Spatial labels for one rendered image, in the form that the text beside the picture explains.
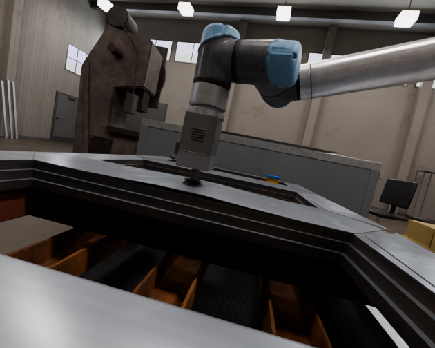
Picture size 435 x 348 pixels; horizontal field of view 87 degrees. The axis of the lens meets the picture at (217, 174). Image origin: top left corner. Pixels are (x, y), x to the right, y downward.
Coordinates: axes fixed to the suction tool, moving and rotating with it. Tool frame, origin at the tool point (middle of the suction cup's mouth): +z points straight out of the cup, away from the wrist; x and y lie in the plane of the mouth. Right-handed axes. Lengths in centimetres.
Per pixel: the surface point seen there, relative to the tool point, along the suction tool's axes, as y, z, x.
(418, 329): 26.6, 2.6, 26.1
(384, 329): 2.4, 17.7, 41.3
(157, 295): 9.8, 17.4, -0.5
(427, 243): -339, 66, 316
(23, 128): -782, 47, -850
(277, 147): -80, -18, 26
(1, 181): 14.5, 2.5, -27.2
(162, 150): -83, -4, -37
